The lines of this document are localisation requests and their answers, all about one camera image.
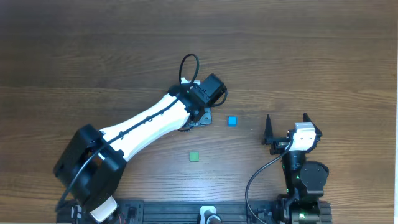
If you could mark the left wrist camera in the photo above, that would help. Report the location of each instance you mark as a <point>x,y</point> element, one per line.
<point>185,81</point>

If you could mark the blue cube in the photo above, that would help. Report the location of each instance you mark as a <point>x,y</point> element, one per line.
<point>232,121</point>

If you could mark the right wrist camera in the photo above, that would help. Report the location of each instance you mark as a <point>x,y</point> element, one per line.
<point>304,135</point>

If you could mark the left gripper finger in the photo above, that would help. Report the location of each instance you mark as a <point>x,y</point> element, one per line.
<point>204,118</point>

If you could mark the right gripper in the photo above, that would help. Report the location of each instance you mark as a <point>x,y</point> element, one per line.
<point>278,144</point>

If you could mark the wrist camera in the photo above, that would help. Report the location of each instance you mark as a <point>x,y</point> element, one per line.
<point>304,135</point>
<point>185,81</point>

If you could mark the mounting rail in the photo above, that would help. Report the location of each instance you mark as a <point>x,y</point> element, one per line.
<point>174,213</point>

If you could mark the green cube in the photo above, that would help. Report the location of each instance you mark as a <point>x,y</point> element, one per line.
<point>194,156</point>

